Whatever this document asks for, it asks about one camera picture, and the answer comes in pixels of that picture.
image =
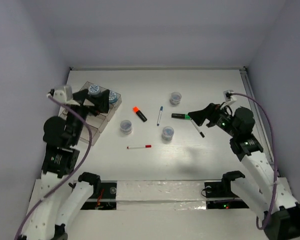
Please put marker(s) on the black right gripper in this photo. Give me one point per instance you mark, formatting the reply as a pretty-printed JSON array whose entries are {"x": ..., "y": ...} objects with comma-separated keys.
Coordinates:
[{"x": 210, "y": 113}]

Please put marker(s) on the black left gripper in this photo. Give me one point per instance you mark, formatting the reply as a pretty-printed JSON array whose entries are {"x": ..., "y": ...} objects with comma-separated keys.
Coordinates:
[{"x": 101, "y": 101}]

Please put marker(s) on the black-capped white marker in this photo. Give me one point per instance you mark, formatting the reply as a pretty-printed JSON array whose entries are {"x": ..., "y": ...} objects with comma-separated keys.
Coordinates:
[{"x": 198, "y": 129}]

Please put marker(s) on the blue-lidded cleaning gel jar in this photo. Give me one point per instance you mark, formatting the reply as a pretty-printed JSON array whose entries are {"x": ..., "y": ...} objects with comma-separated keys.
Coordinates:
[{"x": 94, "y": 90}]

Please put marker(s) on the clear paper clip jar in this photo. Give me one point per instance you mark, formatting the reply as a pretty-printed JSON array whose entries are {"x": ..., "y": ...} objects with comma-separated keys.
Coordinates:
[
  {"x": 126, "y": 127},
  {"x": 175, "y": 98}
]

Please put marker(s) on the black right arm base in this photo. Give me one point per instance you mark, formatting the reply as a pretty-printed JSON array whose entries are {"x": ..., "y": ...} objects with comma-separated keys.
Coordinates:
[{"x": 218, "y": 198}]

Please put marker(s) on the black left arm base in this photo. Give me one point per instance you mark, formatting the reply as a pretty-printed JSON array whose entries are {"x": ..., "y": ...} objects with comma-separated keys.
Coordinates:
[{"x": 105, "y": 199}]

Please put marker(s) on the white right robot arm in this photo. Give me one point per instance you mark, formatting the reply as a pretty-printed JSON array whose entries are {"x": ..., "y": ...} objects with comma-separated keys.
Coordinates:
[{"x": 273, "y": 205}]

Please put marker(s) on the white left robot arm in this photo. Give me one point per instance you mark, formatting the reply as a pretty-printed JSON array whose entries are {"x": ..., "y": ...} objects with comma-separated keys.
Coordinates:
[{"x": 68, "y": 143}]

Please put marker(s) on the green-capped black highlighter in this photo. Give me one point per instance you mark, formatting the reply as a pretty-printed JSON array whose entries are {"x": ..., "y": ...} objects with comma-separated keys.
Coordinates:
[{"x": 180, "y": 116}]

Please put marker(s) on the clear three-bin organizer tray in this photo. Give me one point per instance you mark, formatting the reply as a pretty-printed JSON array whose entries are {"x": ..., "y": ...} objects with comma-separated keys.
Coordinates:
[{"x": 97, "y": 123}]

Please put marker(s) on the clear jar of paper clips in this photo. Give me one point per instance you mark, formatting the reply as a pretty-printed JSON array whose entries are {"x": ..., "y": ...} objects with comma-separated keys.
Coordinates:
[{"x": 167, "y": 133}]

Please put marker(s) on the blue-capped white marker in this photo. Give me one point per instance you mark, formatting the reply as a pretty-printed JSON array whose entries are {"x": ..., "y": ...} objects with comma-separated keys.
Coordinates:
[{"x": 159, "y": 116}]

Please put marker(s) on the orange-capped black highlighter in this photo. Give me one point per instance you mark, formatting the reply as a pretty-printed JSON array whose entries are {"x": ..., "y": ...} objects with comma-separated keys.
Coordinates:
[{"x": 137, "y": 111}]

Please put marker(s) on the red-capped white marker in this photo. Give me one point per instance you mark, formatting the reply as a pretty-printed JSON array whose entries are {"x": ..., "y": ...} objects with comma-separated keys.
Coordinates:
[{"x": 135, "y": 147}]

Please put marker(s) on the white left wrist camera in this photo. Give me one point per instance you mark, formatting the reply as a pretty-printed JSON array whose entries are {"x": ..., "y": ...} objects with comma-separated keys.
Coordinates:
[{"x": 63, "y": 94}]

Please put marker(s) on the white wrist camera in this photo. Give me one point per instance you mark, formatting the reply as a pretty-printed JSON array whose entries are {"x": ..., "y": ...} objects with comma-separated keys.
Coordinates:
[
  {"x": 229, "y": 98},
  {"x": 63, "y": 94}
]

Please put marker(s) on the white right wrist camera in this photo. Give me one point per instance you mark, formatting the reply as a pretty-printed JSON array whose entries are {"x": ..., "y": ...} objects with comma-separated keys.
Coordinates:
[{"x": 229, "y": 98}]

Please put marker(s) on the metal rail on table edge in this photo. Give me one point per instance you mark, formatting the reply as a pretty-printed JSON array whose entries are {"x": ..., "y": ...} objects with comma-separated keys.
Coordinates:
[{"x": 257, "y": 112}]

